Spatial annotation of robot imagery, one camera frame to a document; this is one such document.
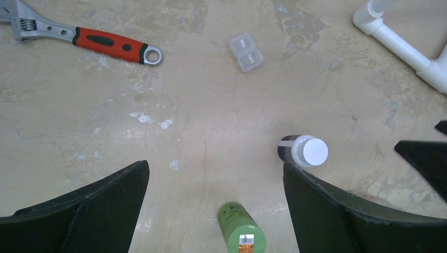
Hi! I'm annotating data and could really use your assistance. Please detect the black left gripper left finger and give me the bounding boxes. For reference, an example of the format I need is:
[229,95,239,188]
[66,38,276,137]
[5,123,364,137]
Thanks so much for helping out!
[1,160,150,252]

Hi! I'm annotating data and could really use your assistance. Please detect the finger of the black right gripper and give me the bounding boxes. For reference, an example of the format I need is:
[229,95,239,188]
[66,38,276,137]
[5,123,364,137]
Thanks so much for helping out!
[394,140,446,200]
[434,121,447,135]

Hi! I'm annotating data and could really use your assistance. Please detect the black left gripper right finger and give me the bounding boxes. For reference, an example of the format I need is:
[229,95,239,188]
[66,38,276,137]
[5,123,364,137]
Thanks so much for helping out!
[283,163,446,252]

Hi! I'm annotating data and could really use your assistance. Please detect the white capped dark pill bottle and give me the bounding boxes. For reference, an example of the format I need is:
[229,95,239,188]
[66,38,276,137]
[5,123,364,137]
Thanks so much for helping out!
[277,135,328,168]

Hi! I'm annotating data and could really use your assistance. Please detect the clear plastic pill organizer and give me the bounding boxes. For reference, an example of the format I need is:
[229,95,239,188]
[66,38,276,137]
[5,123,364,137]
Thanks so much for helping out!
[229,33,264,73]

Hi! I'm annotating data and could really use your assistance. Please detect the green pill bottle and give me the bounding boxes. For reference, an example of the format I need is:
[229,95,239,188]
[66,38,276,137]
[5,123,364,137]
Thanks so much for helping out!
[217,201,267,253]

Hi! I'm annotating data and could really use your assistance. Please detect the white PVC pipe frame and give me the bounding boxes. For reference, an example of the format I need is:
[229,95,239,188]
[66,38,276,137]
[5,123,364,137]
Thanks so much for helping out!
[352,0,446,94]

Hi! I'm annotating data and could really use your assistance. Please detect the red handled adjustable wrench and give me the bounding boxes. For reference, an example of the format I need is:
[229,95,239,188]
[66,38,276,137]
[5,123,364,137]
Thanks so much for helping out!
[1,0,163,66]

